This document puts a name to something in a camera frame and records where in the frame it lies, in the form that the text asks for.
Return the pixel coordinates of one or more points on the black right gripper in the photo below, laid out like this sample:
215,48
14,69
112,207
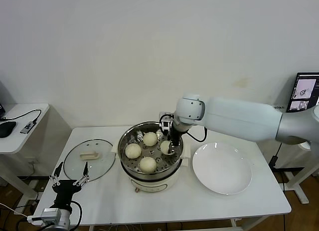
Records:
177,132

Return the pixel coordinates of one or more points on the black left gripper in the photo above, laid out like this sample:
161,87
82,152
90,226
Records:
65,187

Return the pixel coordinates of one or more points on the white steamed baozi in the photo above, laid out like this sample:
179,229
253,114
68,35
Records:
133,150
147,164
164,147
149,139

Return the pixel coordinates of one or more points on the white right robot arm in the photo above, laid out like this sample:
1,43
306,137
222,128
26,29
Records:
236,119

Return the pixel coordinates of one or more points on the perforated steel steamer basket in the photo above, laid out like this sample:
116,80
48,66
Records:
164,166

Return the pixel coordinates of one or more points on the round glass pot lid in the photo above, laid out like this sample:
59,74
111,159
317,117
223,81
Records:
88,155

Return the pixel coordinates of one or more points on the white electric cooker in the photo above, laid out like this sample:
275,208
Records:
149,185

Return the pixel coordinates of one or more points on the large white plate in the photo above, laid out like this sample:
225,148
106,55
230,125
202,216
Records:
211,183

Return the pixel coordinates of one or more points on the small grey usb hub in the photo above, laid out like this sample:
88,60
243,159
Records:
27,127

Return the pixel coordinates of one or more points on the white side table with mouse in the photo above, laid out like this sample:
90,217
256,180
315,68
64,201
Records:
22,111

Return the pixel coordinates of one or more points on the black computer mouse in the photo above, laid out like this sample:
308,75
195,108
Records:
6,130

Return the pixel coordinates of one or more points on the grey laptop with dark screen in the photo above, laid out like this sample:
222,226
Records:
6,96

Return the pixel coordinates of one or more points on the small printed table label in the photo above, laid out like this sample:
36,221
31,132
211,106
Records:
278,107

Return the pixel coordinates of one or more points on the white side table with label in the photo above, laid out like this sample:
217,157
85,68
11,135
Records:
299,191

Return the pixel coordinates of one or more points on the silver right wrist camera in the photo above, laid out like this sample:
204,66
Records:
166,125

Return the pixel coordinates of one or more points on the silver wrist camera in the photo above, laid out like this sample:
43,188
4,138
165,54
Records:
166,125
51,213

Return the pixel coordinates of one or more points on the white wall socket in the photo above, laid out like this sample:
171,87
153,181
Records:
32,163

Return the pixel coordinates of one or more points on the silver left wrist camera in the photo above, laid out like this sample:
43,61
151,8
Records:
51,213

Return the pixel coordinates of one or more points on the open laptop showing camera windows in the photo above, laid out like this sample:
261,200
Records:
304,89

